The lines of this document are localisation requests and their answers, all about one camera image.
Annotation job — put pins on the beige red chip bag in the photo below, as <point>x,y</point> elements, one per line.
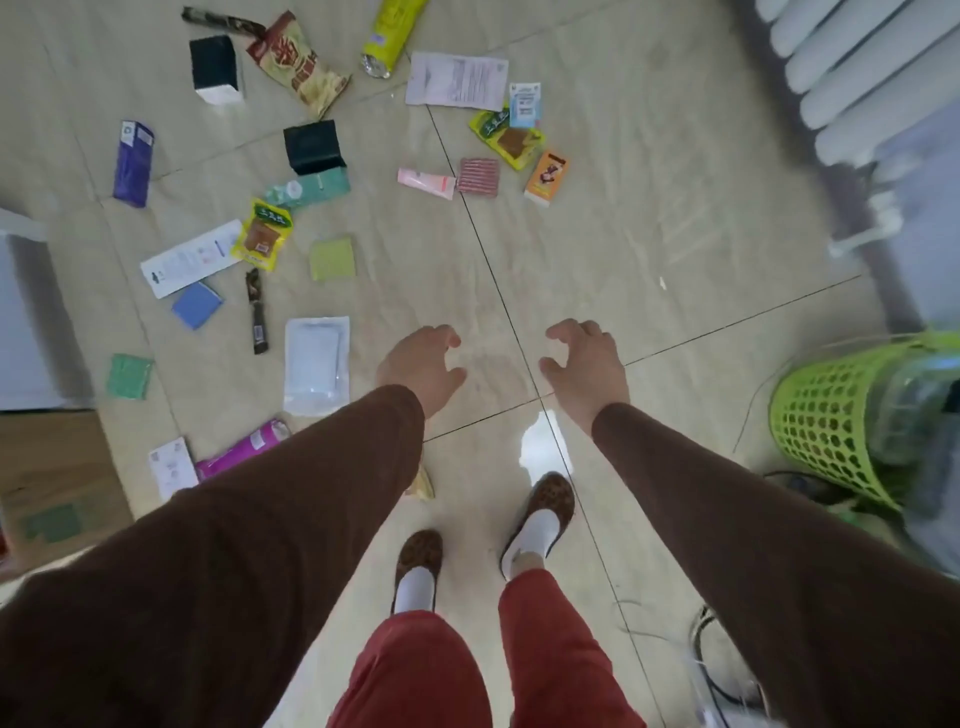
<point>421,486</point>
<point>300,67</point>

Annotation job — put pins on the left white sock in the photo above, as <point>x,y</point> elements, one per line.
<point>414,589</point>

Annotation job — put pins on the light blue small packet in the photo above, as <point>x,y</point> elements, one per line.
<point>525,105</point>

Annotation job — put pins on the lime green square pack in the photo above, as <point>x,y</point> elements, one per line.
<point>333,259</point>

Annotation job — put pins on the brown cardboard box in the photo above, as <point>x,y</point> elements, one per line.
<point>52,457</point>

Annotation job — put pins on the white card with code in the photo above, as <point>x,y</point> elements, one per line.
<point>172,466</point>

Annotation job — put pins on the yellow dried tofu packet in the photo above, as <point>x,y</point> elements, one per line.
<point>510,141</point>
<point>262,236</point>

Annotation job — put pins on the leopard print slipper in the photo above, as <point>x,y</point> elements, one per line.
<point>420,547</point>
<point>553,491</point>

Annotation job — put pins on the pink tube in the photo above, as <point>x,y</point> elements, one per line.
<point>426,182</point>

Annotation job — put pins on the blue square pack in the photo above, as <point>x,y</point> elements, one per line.
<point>196,305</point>

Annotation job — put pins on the dark green box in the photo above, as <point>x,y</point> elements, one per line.
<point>313,146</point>

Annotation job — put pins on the white printed pouch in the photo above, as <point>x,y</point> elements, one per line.
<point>457,81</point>

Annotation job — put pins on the clear plastic bag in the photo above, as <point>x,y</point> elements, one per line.
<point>926,450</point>

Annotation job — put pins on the clear white pouch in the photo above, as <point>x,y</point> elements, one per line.
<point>316,366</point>

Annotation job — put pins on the teal long carton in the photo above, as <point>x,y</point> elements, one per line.
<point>315,187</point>

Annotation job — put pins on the person's right leg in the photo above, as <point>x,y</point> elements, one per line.
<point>562,652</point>

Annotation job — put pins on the pink striped packet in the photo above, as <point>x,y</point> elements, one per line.
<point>478,178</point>

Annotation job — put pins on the green plastic basket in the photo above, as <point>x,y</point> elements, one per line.
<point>825,405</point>

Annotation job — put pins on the right white sock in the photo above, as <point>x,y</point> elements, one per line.
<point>534,534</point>

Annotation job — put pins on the purple snack bag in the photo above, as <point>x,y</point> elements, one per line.
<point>244,448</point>

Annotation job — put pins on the white sock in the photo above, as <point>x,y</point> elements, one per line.
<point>534,534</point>
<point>414,589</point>

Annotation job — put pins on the white radiator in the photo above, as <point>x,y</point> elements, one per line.
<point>862,75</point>

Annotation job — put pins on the dark brown stick sachet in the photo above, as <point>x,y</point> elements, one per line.
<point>257,315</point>

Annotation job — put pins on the person's leg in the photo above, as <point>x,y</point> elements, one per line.
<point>412,675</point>
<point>562,652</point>

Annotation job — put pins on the white long card blue print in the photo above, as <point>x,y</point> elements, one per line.
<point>187,260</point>

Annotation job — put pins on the person's left forearm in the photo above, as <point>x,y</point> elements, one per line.
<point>225,585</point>

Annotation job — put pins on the yellow-green long snack bag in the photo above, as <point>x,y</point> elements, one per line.
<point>394,30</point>

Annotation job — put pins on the right leopard print slipper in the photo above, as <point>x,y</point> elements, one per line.
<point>553,491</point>

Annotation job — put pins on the person's right forearm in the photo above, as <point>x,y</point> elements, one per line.
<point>787,562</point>

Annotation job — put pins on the person's right hand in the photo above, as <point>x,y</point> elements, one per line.
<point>592,375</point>

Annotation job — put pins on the person's left leg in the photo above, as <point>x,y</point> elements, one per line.
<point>412,675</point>

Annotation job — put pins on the black box white end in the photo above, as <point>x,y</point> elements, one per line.
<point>214,64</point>

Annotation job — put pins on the dark brown strip wrapper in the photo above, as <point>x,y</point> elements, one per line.
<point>217,20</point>

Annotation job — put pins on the orange small packet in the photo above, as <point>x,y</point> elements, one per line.
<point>547,176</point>

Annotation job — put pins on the left leopard print slipper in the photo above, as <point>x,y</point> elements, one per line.
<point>420,547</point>

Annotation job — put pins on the pale grey cabinet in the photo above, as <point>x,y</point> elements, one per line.
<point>30,337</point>

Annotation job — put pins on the person's left hand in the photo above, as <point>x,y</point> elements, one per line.
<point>416,371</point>

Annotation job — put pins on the purple-blue long box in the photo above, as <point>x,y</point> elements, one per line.
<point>133,165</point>

